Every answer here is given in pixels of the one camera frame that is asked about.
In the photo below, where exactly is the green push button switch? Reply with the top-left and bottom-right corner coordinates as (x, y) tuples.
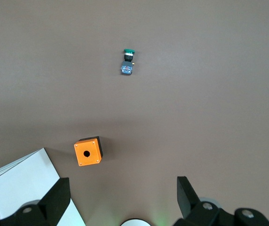
(120, 48), (136, 76)

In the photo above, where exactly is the brown table mat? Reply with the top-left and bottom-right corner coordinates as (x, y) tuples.
(0, 0), (269, 226)

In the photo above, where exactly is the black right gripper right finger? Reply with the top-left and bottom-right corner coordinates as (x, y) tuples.
(173, 176), (269, 226)

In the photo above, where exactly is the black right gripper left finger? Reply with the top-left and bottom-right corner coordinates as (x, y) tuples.
(0, 178), (71, 226)

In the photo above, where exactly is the orange button enclosure box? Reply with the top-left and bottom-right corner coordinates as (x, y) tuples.
(73, 136), (104, 167)

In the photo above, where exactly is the white drawer cabinet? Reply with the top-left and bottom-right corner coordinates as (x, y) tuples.
(0, 147), (86, 226)

